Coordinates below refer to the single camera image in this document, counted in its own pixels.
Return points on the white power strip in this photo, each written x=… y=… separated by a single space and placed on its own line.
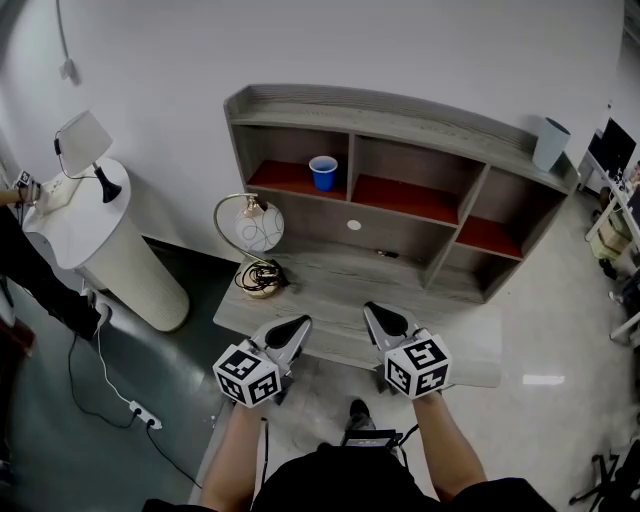
x=146 y=415

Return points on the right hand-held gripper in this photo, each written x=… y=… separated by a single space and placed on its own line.
x=419 y=367

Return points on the white ribbed round pedestal table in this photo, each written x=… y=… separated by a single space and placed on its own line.
x=125 y=260

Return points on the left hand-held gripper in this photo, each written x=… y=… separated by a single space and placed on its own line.
x=246 y=372

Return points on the person's black shoe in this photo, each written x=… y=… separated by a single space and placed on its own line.
x=359 y=414

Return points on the pale grey cylinder bin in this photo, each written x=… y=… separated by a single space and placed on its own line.
x=549 y=145

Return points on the black waist device box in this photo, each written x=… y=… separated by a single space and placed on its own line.
x=371 y=438

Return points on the black office chair base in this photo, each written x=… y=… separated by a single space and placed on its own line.
x=607 y=477

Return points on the white office desk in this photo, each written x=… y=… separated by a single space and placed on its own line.
x=612 y=210

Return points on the grey wooden shelf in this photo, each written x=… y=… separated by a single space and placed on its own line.
x=400 y=230

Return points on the blue plastic cup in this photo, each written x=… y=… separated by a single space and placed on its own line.
x=323 y=174

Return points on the person's left forearm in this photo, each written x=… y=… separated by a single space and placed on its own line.
x=234 y=455

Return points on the gold arc lamp white globe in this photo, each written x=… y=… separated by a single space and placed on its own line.
x=259 y=230

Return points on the person's black shirt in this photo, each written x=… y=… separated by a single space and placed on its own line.
x=350 y=482

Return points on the small black object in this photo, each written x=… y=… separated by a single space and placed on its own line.
x=388 y=254

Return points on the white flat box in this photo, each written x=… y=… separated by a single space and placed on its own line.
x=59 y=192

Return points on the beige shade black table lamp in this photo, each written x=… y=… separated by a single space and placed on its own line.
x=85 y=140

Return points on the person's right forearm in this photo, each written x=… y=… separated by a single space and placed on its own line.
x=450 y=445

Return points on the black computer monitor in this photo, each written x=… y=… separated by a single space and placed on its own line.
x=612 y=146

